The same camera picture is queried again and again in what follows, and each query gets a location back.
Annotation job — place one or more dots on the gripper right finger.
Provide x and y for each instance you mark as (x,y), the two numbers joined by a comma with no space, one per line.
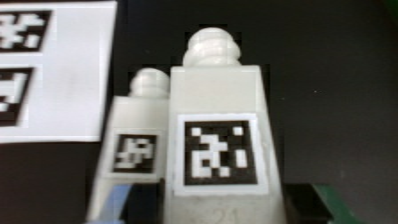
(316,206)

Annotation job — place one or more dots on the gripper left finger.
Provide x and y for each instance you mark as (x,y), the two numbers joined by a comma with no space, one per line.
(127,204)

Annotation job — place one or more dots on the white table leg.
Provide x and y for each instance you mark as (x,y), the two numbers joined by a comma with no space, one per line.
(223,183)
(134,151)

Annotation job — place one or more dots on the white marker sheet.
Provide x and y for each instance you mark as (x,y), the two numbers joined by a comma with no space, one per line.
(56,44)

